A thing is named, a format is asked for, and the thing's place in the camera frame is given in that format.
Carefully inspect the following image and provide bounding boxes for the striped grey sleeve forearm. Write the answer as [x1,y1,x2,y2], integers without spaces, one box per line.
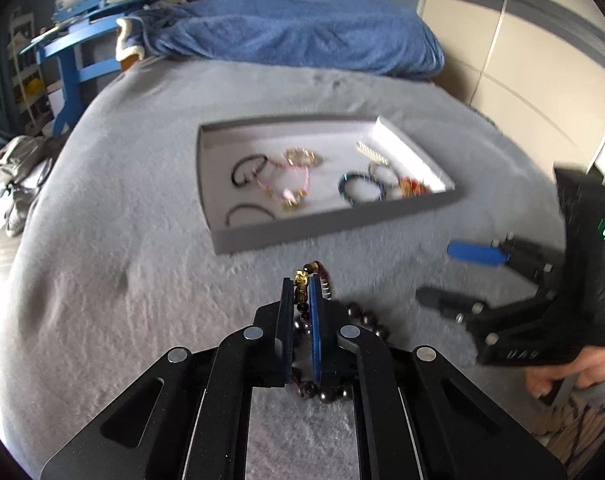
[533,381,605,479]

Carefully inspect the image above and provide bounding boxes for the gold chain bracelet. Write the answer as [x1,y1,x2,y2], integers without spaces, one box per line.
[283,146,325,168]

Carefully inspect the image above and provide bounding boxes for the large silver bangle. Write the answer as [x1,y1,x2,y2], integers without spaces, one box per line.
[356,141,389,166]

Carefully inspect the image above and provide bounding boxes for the grey cardboard tray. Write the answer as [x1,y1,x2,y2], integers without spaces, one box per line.
[196,115,459,255]

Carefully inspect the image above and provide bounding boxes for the white shelf rack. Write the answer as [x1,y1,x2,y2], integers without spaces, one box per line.
[6,8,53,136]

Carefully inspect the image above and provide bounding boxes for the cream sliding wardrobe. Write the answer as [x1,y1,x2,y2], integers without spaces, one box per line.
[419,0,605,177]

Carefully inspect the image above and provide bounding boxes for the blue wooden desk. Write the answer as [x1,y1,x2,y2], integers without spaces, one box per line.
[19,0,155,136]

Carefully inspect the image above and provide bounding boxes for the person's right hand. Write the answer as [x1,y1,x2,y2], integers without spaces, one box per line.
[525,346,605,399]

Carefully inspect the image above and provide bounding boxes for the black cord pearl bracelet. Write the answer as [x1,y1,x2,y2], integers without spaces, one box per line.
[230,153,270,189]

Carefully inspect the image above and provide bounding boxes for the pink string bracelet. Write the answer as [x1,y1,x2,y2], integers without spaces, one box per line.
[253,154,314,214]

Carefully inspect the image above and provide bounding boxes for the black hair tie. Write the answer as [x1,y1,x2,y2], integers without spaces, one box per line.
[224,201,279,229]

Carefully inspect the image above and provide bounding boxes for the thin silver wire bangle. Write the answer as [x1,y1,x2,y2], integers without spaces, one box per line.
[368,160,400,191]

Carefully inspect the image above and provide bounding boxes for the blue fleece blanket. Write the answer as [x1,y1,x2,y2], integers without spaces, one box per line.
[116,0,446,80]

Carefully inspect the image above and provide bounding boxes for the blue bead red charm bracelet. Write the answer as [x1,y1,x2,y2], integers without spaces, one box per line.
[337,171,432,207]

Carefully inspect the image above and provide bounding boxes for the dark large bead bracelet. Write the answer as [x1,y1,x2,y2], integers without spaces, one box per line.
[287,259,394,404]

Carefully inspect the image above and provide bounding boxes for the grey backpack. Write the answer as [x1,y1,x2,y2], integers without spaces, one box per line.
[0,136,58,237]

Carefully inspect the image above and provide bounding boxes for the grey bed cover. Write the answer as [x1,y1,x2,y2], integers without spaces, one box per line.
[0,60,564,476]

